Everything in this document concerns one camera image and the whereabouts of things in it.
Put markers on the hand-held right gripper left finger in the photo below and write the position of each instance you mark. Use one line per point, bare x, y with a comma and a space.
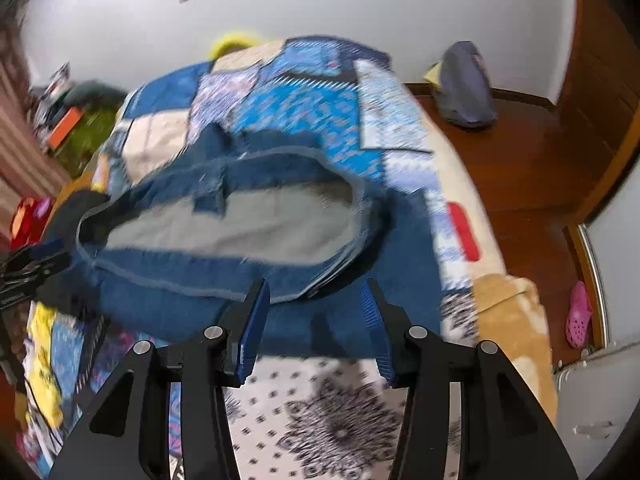
255, 330

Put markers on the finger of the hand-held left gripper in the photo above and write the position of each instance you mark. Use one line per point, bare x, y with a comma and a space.
45, 249
30, 277

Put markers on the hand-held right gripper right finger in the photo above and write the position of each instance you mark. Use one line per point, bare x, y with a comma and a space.
375, 330

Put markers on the red plush toy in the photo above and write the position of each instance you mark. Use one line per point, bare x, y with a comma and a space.
30, 220

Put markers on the black garment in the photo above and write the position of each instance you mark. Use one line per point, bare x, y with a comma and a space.
70, 215

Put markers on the brown striped curtain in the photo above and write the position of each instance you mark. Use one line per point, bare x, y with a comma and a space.
22, 150

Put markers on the green patterned cloth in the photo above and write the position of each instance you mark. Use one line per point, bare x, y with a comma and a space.
90, 140

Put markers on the orange box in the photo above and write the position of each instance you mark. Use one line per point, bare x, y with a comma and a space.
65, 127

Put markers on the tan blanket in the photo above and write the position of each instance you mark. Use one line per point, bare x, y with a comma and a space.
520, 340

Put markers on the pile of clutter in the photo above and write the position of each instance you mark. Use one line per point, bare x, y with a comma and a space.
50, 95

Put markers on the dark grey cushion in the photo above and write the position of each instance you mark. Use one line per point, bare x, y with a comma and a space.
95, 92

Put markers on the pink slipper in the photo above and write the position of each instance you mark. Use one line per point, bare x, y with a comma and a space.
579, 315

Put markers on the grey backpack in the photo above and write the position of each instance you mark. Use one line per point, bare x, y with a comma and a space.
465, 85

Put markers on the small yellow cloth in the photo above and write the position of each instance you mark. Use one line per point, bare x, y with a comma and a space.
433, 74

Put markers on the yellow rounded object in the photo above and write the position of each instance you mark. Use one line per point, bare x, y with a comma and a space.
232, 44

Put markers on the brown wooden door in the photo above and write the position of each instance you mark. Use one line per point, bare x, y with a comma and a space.
600, 60

